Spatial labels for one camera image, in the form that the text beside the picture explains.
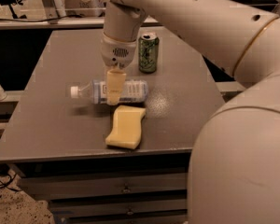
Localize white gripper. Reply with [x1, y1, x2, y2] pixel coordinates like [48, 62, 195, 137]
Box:
[101, 34, 136, 105]

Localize blue plastic water bottle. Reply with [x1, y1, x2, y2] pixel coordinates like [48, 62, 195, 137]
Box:
[69, 80, 148, 105]

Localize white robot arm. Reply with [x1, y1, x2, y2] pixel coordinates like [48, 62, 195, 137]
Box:
[105, 0, 280, 224]

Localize green soda can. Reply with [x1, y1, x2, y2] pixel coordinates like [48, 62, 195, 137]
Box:
[138, 32, 160, 74]

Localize yellow sponge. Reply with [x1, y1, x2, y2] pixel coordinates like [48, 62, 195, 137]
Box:
[105, 105, 146, 149]

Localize white box numbered 105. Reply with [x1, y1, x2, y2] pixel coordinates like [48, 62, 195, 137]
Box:
[64, 0, 105, 17]

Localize grey drawer cabinet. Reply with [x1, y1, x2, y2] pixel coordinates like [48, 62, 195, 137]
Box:
[0, 28, 223, 224]

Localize black floor cables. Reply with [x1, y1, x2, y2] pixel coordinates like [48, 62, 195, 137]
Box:
[0, 163, 21, 193]

